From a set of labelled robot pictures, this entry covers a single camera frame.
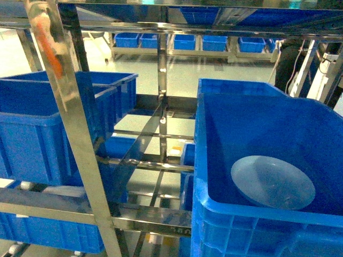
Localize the blue bin lower left shelf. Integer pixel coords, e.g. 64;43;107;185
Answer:
1;213;105;254

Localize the large blue bin left shelf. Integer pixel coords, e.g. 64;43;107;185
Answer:
0;78;118;186

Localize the distant blue bin five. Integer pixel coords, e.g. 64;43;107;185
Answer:
238;37;266;53

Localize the distant blue bin one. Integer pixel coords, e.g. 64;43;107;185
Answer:
114;33;140;48

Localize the blue bin lower right shelf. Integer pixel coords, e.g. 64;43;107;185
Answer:
179;143;195;257

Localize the white plastic bag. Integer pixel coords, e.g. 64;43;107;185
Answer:
42;186;87;199

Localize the blue target crate right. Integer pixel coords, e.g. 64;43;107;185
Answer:
190;79;342;256

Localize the distant blue bin three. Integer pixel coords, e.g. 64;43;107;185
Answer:
174;34;196;50

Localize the distant blue bin two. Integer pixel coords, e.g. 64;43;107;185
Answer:
140;33;158;49

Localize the person in black clothes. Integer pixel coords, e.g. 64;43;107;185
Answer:
274;38;320;98

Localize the distant blue bin four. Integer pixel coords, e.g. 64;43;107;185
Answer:
203;35;228;52

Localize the light blue round plate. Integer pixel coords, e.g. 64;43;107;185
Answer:
230;155;316;210

